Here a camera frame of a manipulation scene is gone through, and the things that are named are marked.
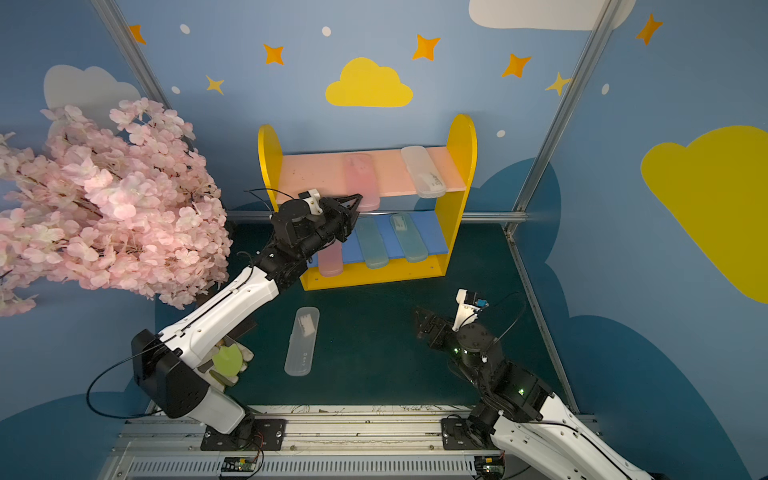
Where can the pink pencil case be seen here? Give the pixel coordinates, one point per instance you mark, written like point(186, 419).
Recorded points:
point(360, 178)
point(330, 260)

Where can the aluminium floor rail right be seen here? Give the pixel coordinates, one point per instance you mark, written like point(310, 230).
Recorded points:
point(554, 357)

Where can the white pencil case with label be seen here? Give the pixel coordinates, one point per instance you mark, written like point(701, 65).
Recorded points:
point(424, 174)

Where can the aluminium frame post right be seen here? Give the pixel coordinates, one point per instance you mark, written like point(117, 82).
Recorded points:
point(607, 21)

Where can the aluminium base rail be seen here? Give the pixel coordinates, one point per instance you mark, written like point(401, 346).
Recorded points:
point(380, 441)

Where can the frosted white pencil case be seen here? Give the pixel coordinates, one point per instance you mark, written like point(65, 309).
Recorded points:
point(302, 341)

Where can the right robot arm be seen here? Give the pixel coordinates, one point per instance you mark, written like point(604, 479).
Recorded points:
point(469, 338)

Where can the teal pencil case right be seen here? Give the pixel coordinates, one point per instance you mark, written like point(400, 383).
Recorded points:
point(409, 238)

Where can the left green circuit board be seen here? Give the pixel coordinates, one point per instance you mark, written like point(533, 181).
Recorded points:
point(239, 466)

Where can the aluminium frame post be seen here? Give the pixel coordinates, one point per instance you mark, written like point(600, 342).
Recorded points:
point(607, 21)
point(118, 28)

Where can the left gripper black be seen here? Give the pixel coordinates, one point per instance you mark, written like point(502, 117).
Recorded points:
point(335, 215)

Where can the yellow wooden shelf unit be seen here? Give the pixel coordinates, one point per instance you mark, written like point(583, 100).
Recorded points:
point(437, 219)

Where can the pink cherry blossom tree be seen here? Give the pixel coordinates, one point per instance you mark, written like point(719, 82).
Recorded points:
point(129, 207)

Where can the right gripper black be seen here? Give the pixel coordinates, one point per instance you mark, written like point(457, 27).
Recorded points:
point(434, 327)

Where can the aluminium frame rail back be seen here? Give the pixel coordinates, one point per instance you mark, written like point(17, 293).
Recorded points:
point(248, 216)

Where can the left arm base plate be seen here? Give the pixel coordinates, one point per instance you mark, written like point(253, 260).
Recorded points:
point(251, 435)

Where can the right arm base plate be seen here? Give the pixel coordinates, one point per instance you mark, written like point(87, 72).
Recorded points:
point(459, 433)

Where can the green circuit board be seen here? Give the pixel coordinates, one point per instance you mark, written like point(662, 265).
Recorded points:
point(239, 466)
point(489, 467)

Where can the green pencil case middle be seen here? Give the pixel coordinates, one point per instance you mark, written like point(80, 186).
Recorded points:
point(371, 243)

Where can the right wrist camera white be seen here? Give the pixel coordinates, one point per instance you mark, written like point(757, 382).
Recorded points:
point(470, 304)

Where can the aluminium frame post left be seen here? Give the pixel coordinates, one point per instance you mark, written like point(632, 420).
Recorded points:
point(118, 28)

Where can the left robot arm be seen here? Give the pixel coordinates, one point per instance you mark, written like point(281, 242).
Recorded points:
point(164, 363)

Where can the right green circuit board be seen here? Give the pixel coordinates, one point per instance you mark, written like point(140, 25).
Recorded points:
point(489, 467)

